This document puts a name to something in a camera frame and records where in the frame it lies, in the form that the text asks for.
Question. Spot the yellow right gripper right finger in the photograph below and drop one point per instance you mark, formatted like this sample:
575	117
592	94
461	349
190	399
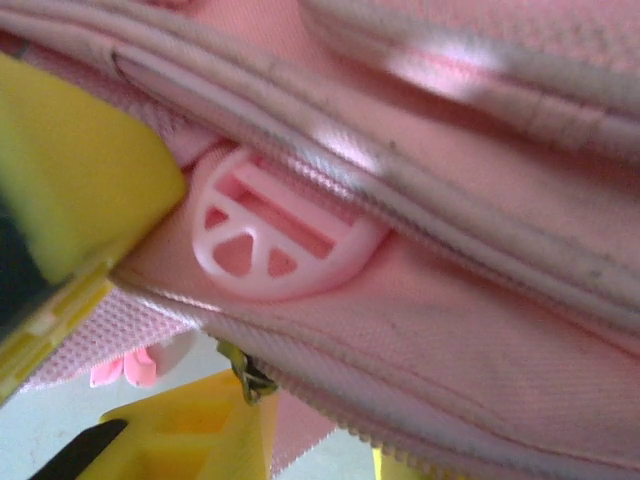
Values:
392	467

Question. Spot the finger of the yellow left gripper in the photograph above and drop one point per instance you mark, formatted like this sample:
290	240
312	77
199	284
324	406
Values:
75	175

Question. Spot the pink backpack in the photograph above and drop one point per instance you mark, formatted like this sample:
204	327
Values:
400	250

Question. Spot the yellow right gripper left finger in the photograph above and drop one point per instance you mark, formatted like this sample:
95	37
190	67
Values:
190	430

